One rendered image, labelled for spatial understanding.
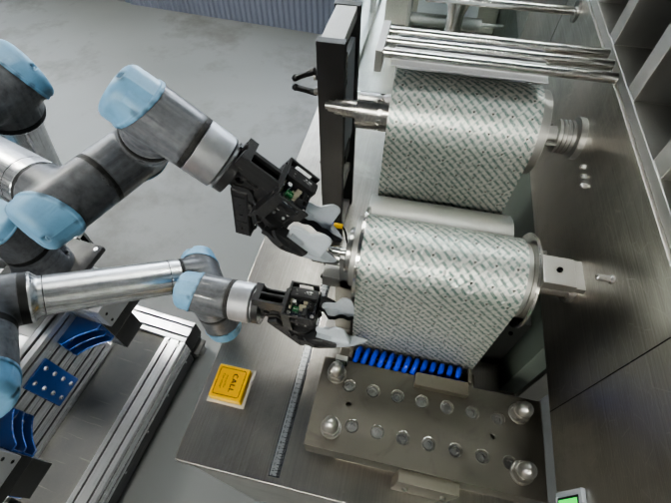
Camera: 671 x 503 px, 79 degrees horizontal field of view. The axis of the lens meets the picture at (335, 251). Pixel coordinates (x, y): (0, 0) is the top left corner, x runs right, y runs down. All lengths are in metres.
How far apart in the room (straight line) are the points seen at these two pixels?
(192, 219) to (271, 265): 1.45
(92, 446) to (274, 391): 1.01
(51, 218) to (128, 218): 2.05
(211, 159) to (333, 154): 0.40
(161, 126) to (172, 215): 2.02
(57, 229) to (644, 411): 0.67
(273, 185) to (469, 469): 0.56
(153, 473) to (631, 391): 1.69
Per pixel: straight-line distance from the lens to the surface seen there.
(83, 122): 3.47
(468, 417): 0.81
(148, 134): 0.54
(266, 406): 0.92
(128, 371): 1.86
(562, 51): 0.80
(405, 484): 0.78
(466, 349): 0.77
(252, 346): 0.97
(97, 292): 0.90
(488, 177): 0.76
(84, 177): 0.59
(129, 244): 2.50
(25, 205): 0.59
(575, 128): 0.80
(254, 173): 0.54
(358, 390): 0.79
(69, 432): 1.87
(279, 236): 0.58
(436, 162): 0.74
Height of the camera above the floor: 1.78
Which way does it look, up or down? 54 degrees down
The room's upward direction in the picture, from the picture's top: straight up
